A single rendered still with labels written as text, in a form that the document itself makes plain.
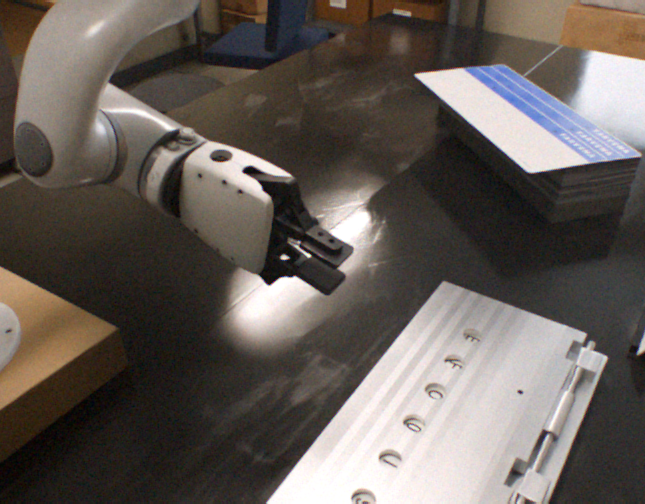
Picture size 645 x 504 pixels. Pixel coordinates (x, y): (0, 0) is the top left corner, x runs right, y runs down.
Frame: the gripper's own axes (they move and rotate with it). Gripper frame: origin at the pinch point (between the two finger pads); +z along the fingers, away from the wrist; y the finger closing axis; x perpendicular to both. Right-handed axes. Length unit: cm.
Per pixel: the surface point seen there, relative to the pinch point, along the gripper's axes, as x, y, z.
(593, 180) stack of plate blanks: -53, 10, 16
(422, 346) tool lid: -9.9, 13.4, 9.9
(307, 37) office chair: -206, 89, -125
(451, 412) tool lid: -3.1, 12.0, 16.2
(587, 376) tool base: -16.9, 11.2, 26.0
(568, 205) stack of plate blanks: -50, 14, 15
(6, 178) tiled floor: -97, 159, -203
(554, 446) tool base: -6.5, 11.9, 25.9
